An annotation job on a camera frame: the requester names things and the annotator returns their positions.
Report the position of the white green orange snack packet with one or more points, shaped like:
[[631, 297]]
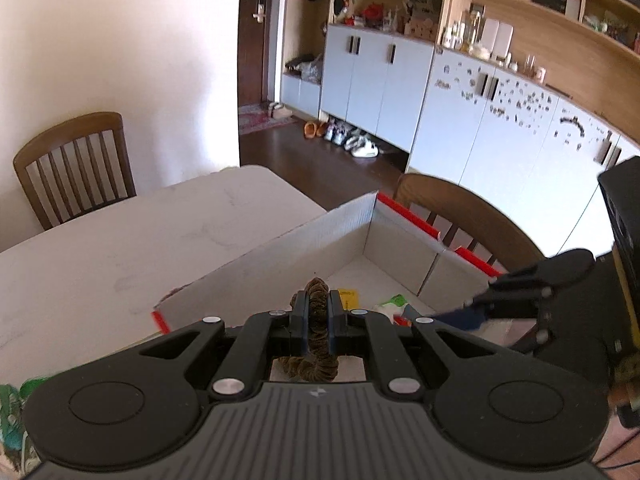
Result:
[[392, 305]]

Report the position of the white rectangular container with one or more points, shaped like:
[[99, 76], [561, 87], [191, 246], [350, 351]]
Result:
[[497, 37]]

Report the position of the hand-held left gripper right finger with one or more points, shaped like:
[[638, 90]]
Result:
[[335, 325]]

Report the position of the white sneakers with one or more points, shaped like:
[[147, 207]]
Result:
[[355, 142]]

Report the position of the white green patterned packet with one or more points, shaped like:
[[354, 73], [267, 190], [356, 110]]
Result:
[[12, 410]]

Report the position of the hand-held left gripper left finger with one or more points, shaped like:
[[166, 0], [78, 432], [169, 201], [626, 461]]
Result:
[[299, 320]]

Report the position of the silver door lock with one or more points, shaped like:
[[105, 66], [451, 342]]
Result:
[[258, 7]]

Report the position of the dark bag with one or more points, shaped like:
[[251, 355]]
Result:
[[296, 63]]

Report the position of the red cardboard box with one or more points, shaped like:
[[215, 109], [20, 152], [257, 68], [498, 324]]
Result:
[[300, 255]]

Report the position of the brown scrunchie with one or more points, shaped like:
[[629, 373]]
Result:
[[316, 305]]

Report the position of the pair of orange slippers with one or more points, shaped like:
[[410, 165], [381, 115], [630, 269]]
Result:
[[315, 130]]

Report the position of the brown entry door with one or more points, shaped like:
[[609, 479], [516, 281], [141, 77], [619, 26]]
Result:
[[250, 60]]

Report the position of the grey plastic bag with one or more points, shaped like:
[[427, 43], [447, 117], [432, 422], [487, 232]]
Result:
[[312, 70]]

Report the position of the small yellow box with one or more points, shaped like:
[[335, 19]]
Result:
[[348, 300]]

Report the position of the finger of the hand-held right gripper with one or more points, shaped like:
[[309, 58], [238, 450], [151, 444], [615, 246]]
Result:
[[455, 317], [555, 270]]

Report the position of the pair of beige slippers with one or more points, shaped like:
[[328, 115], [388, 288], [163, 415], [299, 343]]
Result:
[[280, 110]]

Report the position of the patterned doormat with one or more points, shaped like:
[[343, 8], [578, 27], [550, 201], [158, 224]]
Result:
[[255, 120]]

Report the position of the white wood wall cabinet unit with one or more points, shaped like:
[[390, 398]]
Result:
[[450, 110]]

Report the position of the cardboard craft house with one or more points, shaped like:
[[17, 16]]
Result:
[[419, 27]]

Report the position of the black red hanging ornament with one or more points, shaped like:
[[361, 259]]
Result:
[[341, 2]]

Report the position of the brown wooden chair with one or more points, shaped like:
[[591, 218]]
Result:
[[470, 200], [65, 132]]

